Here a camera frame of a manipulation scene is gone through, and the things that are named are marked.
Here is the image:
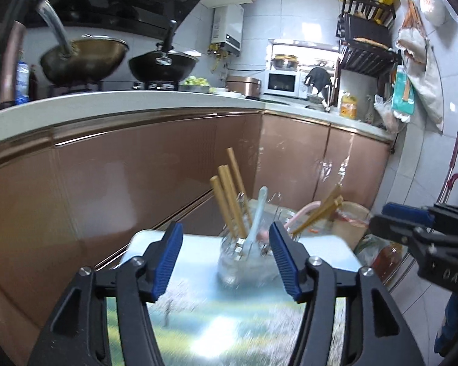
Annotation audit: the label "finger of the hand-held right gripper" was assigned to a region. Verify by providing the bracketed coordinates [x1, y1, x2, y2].
[382, 202, 458, 237]
[368, 215, 428, 254]

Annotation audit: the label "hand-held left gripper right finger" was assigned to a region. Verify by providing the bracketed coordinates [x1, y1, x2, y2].
[268, 221, 425, 366]

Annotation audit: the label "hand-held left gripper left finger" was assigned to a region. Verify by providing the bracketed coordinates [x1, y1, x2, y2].
[27, 221, 184, 366]

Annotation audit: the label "steel wire utensil holder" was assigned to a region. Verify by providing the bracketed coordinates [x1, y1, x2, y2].
[217, 192, 291, 291]

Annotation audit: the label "pink spoon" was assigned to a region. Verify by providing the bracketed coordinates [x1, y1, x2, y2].
[284, 202, 323, 234]

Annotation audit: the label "set of wooden chopsticks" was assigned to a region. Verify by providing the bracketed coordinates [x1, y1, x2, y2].
[209, 147, 345, 239]

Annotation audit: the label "white plastic bag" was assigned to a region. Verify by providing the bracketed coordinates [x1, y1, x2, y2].
[353, 234, 386, 264]

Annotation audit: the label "beige trash bin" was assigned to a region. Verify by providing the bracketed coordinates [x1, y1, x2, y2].
[330, 201, 373, 251]

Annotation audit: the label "person's blue clothing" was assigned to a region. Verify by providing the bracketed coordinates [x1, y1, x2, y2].
[434, 293, 458, 356]

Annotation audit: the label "mop pole maroon grip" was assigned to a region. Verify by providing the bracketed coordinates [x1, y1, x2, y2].
[437, 131, 458, 203]

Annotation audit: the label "plastic bag on counter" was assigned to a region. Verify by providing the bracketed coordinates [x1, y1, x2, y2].
[373, 95, 402, 134]

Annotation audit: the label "copper base cabinets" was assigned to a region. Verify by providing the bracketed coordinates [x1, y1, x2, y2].
[0, 110, 392, 356]

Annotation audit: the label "teal hanging bag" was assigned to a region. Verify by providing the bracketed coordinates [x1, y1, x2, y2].
[391, 65, 416, 117]

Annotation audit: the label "yellow detergent bottle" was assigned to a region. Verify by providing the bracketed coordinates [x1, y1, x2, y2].
[338, 91, 360, 119]

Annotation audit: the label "white cloth sack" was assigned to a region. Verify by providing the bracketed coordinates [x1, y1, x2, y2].
[396, 28, 444, 125]

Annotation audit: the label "steel kitchen faucet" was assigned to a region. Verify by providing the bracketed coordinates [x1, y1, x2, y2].
[320, 84, 333, 113]

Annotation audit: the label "black cloth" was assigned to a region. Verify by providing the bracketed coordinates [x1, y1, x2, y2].
[304, 67, 333, 98]

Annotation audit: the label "white kitchen countertop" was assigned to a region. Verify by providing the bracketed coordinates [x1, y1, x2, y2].
[0, 91, 394, 165]

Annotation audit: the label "white microwave oven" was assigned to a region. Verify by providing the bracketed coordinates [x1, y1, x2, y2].
[265, 69, 309, 99]

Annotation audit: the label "copper rice cooker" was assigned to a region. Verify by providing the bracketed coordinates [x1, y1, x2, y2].
[225, 76, 262, 100]

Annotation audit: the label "white plates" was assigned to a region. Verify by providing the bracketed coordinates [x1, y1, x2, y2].
[210, 88, 245, 98]

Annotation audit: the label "bowl of green vegetables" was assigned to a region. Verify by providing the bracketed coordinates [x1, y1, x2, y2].
[183, 76, 211, 92]

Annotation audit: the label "black dish rack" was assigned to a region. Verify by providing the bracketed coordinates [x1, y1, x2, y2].
[335, 0, 402, 104]

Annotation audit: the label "gas stove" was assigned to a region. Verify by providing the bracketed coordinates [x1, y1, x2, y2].
[48, 80, 181, 96]

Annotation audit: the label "steel mixing bowl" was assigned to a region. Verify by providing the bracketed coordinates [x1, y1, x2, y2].
[271, 54, 300, 71]

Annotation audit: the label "black wok with lid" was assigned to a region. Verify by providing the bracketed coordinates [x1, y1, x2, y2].
[128, 20, 200, 83]

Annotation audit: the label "orange mesh bag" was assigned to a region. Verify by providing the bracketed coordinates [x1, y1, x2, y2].
[402, 0, 425, 36]

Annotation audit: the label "clear hanging plastic bags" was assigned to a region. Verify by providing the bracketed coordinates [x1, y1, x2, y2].
[419, 0, 449, 28]

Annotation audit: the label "brass wok with lid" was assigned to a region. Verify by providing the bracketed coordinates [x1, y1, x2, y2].
[36, 0, 130, 85]

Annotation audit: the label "dark sauce bottle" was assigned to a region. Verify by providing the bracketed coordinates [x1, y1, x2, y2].
[28, 65, 40, 100]

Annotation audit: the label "blue labelled bottle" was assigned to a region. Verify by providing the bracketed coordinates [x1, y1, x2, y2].
[15, 61, 31, 105]

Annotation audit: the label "white water heater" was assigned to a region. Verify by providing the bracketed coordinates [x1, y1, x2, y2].
[210, 5, 244, 55]

